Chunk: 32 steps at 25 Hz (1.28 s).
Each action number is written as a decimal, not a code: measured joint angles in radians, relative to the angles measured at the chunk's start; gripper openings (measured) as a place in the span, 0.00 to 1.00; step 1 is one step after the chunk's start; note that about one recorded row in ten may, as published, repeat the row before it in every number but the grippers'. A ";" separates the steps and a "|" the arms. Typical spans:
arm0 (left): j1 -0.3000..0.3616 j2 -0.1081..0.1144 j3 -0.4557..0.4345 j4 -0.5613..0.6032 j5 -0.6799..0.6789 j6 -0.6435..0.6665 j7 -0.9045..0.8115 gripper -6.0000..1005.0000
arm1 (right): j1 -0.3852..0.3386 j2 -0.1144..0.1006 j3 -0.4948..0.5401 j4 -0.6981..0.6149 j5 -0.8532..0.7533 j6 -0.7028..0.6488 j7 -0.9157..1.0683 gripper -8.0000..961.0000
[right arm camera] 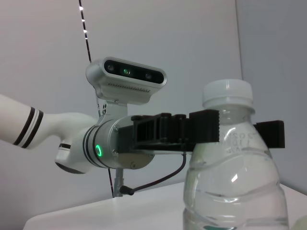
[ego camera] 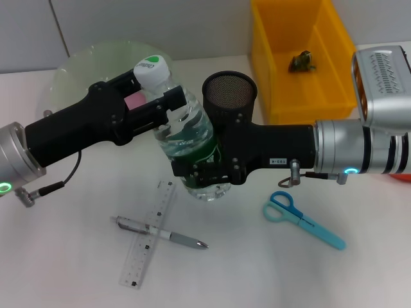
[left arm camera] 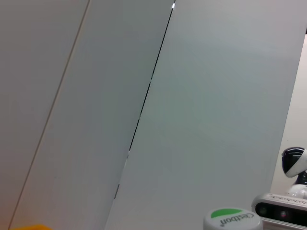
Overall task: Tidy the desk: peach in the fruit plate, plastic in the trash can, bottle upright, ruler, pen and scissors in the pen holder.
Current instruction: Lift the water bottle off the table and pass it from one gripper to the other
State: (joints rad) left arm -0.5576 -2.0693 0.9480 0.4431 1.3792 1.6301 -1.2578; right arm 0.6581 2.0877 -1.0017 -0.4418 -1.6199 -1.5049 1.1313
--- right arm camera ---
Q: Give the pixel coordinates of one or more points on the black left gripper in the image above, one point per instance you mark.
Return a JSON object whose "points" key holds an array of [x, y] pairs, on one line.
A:
{"points": [[144, 129]]}

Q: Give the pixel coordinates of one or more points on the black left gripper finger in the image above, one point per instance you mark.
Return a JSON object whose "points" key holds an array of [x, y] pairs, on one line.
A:
{"points": [[273, 134]]}

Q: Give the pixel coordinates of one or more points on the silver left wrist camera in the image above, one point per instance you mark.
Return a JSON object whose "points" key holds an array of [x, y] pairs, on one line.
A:
{"points": [[124, 83]]}

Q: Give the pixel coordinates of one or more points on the clear green-label water bottle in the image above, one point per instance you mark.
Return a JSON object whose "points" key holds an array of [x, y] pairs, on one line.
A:
{"points": [[227, 191]]}

